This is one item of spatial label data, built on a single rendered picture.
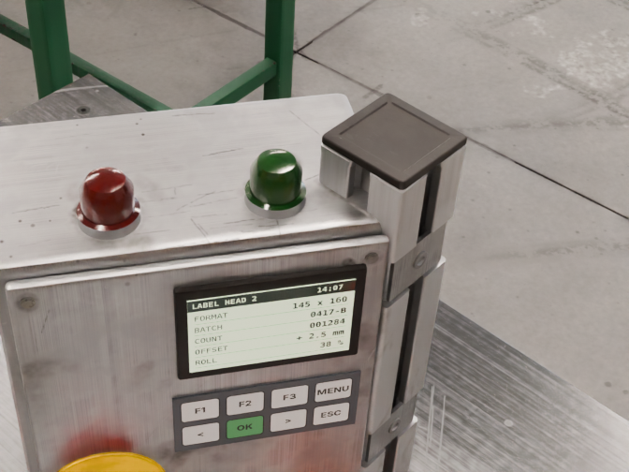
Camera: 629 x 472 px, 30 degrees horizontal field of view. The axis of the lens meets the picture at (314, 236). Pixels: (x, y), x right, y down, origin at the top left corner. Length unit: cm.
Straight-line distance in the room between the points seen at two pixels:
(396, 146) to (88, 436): 19
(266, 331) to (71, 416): 10
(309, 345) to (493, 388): 78
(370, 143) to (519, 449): 78
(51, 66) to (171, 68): 94
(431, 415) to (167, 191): 79
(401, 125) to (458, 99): 258
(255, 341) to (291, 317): 2
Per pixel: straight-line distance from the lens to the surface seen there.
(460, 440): 124
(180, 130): 53
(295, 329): 51
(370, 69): 315
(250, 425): 56
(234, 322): 50
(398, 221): 49
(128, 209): 48
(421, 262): 53
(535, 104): 311
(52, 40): 219
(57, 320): 49
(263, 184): 48
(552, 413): 128
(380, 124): 50
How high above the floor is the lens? 181
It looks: 43 degrees down
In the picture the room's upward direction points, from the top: 4 degrees clockwise
